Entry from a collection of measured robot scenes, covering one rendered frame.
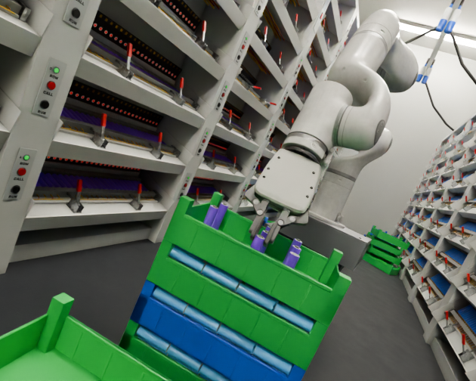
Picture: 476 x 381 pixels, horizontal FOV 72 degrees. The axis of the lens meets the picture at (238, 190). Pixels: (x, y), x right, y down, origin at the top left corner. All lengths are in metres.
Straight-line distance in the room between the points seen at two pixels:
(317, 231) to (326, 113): 0.65
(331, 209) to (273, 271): 0.82
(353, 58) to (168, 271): 0.55
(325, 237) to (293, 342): 0.68
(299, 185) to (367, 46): 0.36
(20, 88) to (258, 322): 0.65
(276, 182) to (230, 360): 0.30
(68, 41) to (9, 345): 0.59
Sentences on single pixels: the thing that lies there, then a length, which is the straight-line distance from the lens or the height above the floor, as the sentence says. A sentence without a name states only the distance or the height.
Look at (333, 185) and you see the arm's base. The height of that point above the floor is 0.52.
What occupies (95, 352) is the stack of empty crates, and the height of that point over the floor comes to 0.19.
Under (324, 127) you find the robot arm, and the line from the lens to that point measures 0.62.
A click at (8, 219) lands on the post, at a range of 0.92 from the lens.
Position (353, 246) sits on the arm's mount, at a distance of 1.19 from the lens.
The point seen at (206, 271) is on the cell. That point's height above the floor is 0.30.
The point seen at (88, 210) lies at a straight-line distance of 1.08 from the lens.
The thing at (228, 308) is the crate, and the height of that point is 0.27.
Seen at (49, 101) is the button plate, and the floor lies 0.44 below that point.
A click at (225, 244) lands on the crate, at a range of 0.54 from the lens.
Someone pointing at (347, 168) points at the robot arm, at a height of 0.60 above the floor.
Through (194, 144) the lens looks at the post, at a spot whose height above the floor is 0.45.
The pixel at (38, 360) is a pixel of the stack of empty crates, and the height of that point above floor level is 0.16.
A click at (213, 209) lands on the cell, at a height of 0.38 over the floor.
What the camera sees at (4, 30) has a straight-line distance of 0.78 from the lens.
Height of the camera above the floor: 0.52
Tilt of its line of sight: 8 degrees down
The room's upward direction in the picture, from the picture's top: 24 degrees clockwise
